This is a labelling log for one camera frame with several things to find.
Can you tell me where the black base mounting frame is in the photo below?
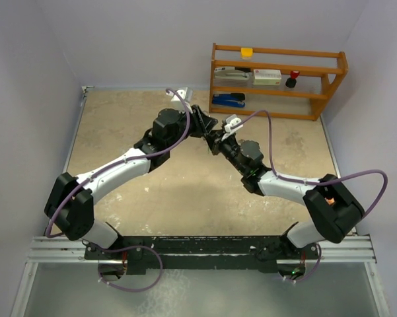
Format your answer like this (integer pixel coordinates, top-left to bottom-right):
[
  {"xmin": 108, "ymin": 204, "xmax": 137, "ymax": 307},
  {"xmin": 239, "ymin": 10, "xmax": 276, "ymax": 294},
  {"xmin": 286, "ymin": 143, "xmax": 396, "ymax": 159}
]
[{"xmin": 85, "ymin": 235, "xmax": 318, "ymax": 275}]

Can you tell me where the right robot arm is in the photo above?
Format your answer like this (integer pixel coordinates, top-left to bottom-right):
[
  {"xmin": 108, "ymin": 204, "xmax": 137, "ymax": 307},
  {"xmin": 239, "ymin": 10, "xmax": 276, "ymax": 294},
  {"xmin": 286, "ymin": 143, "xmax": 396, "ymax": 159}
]
[{"xmin": 205, "ymin": 130, "xmax": 364, "ymax": 258}]

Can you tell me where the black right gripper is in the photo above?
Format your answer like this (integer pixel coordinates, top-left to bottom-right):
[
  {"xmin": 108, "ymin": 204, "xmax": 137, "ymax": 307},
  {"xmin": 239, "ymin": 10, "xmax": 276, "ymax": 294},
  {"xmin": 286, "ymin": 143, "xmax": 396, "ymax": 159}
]
[{"xmin": 205, "ymin": 129, "xmax": 247, "ymax": 174}]

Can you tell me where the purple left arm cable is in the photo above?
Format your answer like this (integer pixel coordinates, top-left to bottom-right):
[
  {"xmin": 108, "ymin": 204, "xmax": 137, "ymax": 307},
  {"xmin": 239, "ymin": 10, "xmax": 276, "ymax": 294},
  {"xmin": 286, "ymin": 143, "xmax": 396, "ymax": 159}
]
[{"xmin": 44, "ymin": 87, "xmax": 191, "ymax": 292}]

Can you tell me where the grey stapler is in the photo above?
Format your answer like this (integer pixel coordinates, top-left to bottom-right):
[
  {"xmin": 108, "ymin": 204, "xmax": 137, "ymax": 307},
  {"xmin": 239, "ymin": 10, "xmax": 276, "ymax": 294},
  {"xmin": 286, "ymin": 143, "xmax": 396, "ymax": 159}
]
[{"xmin": 213, "ymin": 66, "xmax": 251, "ymax": 83}]

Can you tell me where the blue stapler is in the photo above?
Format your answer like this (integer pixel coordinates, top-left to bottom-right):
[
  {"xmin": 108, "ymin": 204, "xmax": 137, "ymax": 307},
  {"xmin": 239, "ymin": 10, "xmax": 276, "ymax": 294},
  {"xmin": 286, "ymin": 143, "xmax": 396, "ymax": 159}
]
[{"xmin": 211, "ymin": 93, "xmax": 245, "ymax": 108}]

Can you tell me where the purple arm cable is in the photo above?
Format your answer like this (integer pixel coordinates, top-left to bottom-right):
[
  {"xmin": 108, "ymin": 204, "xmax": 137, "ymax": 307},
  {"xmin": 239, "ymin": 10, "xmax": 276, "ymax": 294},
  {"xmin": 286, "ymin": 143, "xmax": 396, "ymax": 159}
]
[
  {"xmin": 44, "ymin": 87, "xmax": 191, "ymax": 292},
  {"xmin": 227, "ymin": 109, "xmax": 389, "ymax": 285}
]

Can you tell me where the wooden shelf rack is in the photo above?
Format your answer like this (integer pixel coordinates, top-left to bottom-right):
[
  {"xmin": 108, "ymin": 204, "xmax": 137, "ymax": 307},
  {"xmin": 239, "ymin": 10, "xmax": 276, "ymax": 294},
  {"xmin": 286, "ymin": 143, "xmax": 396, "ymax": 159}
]
[{"xmin": 209, "ymin": 44, "xmax": 349, "ymax": 121}]

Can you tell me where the white green staples box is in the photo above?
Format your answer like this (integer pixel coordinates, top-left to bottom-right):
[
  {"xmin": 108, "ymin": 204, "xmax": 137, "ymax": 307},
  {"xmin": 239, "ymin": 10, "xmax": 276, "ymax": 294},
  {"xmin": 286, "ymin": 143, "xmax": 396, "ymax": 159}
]
[{"xmin": 253, "ymin": 69, "xmax": 281, "ymax": 86}]

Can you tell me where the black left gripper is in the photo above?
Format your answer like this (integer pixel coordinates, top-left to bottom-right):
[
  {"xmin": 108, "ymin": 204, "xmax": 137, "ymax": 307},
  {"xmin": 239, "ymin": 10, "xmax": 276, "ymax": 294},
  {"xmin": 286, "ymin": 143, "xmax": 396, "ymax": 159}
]
[{"xmin": 166, "ymin": 106, "xmax": 217, "ymax": 151}]

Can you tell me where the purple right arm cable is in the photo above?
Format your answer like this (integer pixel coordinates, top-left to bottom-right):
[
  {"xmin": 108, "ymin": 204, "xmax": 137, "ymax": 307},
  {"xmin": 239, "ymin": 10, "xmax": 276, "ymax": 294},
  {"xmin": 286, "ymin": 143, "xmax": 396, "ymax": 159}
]
[{"xmin": 227, "ymin": 109, "xmax": 389, "ymax": 285}]

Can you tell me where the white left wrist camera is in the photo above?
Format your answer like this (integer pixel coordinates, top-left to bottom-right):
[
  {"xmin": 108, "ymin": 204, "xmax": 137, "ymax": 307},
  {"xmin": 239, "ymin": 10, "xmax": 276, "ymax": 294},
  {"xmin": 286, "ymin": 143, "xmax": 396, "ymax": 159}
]
[{"xmin": 166, "ymin": 87, "xmax": 193, "ymax": 112}]

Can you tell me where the yellow small box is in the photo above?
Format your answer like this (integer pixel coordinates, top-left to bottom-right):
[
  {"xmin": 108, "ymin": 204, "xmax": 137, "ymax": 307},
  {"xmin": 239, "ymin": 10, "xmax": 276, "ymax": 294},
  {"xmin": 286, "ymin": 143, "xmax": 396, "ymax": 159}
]
[{"xmin": 240, "ymin": 48, "xmax": 254, "ymax": 60}]

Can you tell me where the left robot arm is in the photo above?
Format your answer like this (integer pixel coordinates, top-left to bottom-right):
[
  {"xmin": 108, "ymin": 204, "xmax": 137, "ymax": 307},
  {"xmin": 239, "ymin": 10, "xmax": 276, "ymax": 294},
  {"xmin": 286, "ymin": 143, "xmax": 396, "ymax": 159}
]
[{"xmin": 44, "ymin": 105, "xmax": 218, "ymax": 259}]

